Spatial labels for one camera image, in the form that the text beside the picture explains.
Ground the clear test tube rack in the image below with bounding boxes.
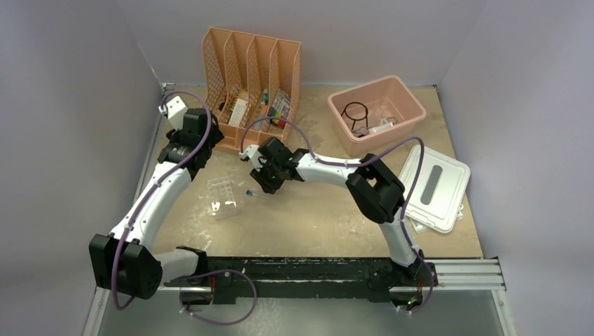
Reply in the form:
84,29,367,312
207,176,240,220

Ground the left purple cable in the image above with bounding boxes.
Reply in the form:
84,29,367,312
111,90,259,326

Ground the pink plastic bin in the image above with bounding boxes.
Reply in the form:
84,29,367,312
327,75,427,156

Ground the orange plastic file organizer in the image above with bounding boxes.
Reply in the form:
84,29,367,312
202,27,301,154

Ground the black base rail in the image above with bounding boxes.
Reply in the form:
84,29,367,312
163,255,439,307

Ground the aluminium frame rail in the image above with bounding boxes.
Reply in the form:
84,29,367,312
430,259,506,291

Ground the white plastic bin lid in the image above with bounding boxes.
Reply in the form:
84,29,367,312
399,144,471,234

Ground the black wire tripod stand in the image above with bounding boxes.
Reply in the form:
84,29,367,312
340,101,369,137

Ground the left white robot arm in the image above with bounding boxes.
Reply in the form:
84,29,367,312
89,91,224,300

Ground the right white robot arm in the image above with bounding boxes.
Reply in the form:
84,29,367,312
239,137,423,285

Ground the white orange box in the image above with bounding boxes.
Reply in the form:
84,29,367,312
228,90,249,127

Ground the green capped tube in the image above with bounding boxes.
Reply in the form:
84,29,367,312
253,89,269,131

